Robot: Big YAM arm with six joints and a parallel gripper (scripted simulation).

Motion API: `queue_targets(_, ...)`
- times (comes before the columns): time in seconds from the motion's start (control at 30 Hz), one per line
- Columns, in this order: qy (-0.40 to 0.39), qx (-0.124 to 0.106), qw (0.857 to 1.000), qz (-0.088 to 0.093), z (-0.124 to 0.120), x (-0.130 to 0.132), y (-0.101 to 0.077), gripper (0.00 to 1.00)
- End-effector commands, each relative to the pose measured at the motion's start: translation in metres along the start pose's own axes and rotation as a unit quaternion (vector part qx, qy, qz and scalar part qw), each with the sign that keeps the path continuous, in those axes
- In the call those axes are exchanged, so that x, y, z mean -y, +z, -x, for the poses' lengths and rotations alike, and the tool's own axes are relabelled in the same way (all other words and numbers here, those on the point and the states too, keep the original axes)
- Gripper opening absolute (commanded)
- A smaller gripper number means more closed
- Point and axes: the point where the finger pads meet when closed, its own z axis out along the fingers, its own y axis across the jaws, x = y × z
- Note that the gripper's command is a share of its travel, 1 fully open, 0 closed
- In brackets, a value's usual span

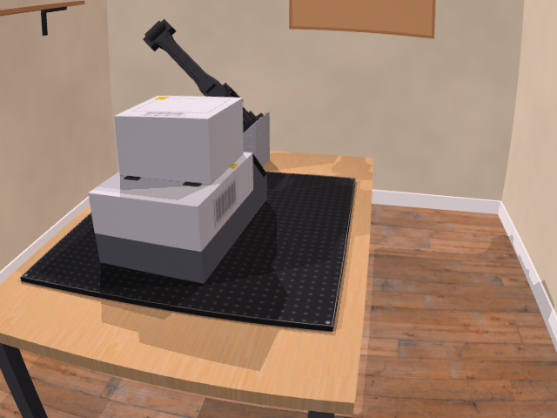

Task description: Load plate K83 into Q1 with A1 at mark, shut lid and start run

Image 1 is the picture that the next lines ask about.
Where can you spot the grey benchtop lab instrument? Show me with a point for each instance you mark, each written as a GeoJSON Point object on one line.
{"type": "Point", "coordinates": [185, 189]}

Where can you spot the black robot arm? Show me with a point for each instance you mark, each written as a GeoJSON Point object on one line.
{"type": "Point", "coordinates": [160, 36]}

